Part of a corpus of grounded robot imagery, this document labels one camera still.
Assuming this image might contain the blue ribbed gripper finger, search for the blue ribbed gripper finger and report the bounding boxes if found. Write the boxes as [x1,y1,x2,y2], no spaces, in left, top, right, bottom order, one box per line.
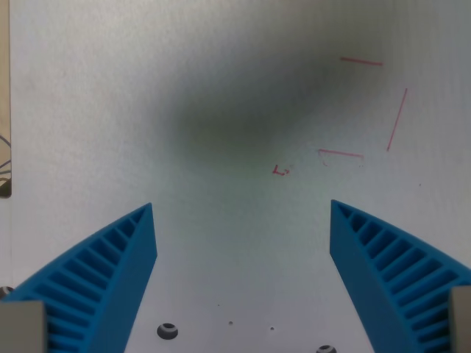
[329,199,471,353]
[0,202,158,353]

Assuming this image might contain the thin grey cable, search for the thin grey cable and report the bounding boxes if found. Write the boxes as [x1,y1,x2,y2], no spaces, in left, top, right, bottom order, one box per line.
[0,134,12,174]

